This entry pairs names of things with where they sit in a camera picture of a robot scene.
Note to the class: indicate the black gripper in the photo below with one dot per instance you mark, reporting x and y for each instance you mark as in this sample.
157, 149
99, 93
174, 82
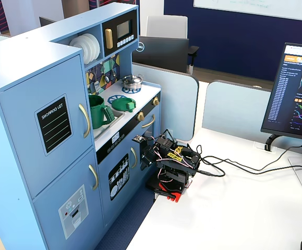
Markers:
146, 155

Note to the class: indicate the green lid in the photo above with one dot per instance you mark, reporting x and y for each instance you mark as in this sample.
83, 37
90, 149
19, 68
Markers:
120, 104

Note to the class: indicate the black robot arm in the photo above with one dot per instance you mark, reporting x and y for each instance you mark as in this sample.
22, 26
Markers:
176, 169

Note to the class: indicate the steel pot with lid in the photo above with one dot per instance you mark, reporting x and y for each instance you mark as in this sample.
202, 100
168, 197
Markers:
132, 82

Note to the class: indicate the blue dishwasher door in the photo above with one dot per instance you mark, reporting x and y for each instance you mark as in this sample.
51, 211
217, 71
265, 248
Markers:
119, 152

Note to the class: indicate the red table clamp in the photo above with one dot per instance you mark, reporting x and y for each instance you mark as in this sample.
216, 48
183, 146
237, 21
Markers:
175, 197

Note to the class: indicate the blue oven door with window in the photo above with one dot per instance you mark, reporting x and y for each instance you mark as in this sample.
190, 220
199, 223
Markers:
156, 117

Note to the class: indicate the gold stove knob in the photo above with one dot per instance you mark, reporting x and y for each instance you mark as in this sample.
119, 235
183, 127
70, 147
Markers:
140, 116
155, 101

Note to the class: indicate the grey toy sink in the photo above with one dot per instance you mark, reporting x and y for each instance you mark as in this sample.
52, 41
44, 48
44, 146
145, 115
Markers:
106, 130

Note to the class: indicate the light blue desk divider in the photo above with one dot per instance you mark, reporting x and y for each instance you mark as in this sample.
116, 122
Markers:
171, 104
231, 109

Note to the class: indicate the green pitcher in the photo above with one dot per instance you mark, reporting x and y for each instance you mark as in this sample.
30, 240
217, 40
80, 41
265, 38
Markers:
97, 114

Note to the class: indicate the steel slotted spatula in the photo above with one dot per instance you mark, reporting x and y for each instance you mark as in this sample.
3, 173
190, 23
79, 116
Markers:
97, 86

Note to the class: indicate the steel ladle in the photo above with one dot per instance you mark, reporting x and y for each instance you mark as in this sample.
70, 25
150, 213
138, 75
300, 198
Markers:
106, 79

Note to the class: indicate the steel spoon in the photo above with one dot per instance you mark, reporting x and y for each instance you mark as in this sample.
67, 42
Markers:
113, 74

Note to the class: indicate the black shopping list board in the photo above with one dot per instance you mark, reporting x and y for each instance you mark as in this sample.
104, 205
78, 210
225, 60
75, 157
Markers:
54, 125

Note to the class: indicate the black Dell monitor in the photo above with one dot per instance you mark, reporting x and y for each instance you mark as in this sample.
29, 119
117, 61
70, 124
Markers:
161, 54

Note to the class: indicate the blue freezer door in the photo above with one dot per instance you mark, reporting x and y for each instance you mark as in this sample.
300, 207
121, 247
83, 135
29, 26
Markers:
46, 208

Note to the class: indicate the blue fridge door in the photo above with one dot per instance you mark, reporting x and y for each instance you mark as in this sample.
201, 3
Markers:
23, 145

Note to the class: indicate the white plate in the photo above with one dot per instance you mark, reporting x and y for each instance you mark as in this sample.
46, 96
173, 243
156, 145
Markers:
90, 44
76, 47
97, 45

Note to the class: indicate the black toy microwave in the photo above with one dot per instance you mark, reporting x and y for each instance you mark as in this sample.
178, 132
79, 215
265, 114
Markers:
123, 30

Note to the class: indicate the grey office chair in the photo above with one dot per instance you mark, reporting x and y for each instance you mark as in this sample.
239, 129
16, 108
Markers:
166, 26

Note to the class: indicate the computer monitor with plots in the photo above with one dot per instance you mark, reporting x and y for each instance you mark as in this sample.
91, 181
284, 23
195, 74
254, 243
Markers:
283, 91

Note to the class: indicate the blue toy kitchen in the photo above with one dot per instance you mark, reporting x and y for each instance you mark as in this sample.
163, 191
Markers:
15, 78

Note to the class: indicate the whiteboard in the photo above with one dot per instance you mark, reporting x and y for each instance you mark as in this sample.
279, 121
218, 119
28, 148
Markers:
244, 6

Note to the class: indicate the small camera board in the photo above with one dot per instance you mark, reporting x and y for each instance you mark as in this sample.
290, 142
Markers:
139, 138

